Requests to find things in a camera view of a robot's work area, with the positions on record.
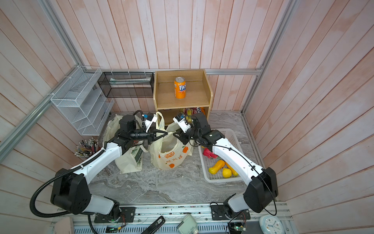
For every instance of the white plastic fruit basket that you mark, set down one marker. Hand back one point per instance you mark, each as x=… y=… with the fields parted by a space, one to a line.
x=210 y=162

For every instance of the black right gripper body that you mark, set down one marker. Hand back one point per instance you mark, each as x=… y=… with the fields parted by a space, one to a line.
x=192 y=134

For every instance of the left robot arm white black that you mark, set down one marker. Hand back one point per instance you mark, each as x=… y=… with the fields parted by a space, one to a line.
x=71 y=187

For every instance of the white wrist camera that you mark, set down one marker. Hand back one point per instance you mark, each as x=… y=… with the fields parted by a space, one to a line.
x=182 y=122
x=148 y=120

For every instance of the floral canvas tote bag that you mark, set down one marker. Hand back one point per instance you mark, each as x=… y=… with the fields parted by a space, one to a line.
x=132 y=160

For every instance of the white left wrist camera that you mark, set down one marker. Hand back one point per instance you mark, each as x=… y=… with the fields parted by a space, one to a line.
x=148 y=120

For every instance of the grey small display device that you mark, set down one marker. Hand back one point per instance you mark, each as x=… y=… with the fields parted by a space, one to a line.
x=188 y=225

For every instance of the white wire mesh shelf rack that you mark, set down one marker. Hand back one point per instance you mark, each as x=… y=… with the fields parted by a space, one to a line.
x=82 y=101

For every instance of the white round clock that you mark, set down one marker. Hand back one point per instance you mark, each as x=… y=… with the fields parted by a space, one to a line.
x=270 y=224

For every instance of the yellow corn toy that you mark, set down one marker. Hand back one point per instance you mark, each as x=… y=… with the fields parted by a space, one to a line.
x=217 y=167

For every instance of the red pen holder with pens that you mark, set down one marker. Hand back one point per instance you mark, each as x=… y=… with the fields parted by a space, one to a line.
x=87 y=148

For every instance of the black remote handset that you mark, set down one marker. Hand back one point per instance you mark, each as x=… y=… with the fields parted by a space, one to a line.
x=155 y=226

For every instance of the orange Fanta can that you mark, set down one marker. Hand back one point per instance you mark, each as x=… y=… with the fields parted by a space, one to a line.
x=180 y=87

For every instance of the pink dragon fruit toy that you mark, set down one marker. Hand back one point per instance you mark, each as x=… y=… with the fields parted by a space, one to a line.
x=209 y=154

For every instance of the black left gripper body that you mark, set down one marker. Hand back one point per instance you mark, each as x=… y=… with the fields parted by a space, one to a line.
x=137 y=134

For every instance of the orange carrot corn toy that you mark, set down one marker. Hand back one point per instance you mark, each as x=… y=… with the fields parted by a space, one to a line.
x=234 y=173

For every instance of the black mesh wall basket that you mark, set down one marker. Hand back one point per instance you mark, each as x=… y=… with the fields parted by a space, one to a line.
x=127 y=84

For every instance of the yellow plastic grocery bag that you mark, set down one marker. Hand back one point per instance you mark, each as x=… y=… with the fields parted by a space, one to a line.
x=168 y=152

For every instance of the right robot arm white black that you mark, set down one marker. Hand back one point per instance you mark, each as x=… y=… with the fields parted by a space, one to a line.
x=262 y=188

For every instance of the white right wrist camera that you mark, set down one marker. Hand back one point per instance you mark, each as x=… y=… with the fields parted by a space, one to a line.
x=182 y=122

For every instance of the yellow green snack bag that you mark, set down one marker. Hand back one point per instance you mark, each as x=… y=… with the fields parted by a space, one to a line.
x=189 y=112

